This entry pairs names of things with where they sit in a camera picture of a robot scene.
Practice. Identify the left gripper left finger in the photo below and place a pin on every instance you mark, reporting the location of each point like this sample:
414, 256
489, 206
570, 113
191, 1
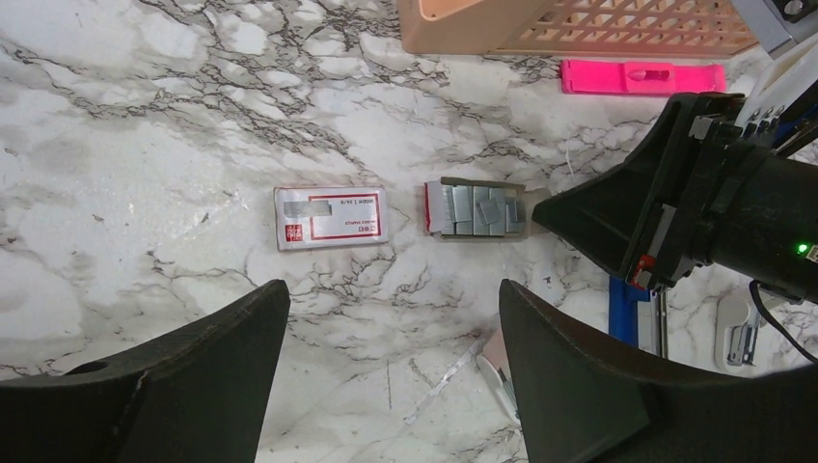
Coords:
196, 394

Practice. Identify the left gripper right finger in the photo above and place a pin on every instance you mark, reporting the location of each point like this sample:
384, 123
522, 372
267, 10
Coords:
584, 396

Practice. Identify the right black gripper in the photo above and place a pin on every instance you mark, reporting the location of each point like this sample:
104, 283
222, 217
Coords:
688, 195

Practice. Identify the blue black stapler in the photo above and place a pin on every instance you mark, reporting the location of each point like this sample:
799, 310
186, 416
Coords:
632, 316

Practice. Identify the grey staple strips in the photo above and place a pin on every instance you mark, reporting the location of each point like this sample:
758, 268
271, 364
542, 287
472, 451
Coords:
482, 211

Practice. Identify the staple box tray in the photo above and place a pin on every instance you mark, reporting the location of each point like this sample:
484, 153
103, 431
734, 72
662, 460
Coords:
433, 210

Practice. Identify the red white staple box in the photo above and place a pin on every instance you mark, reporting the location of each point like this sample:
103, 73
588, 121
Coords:
329, 217

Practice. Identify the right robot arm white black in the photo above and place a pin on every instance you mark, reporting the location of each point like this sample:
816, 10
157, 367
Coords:
787, 85

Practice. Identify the pink flat plastic item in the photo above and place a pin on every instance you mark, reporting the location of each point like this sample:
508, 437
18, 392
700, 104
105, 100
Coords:
585, 77

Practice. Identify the orange perforated file organizer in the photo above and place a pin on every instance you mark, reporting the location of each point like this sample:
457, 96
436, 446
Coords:
595, 28

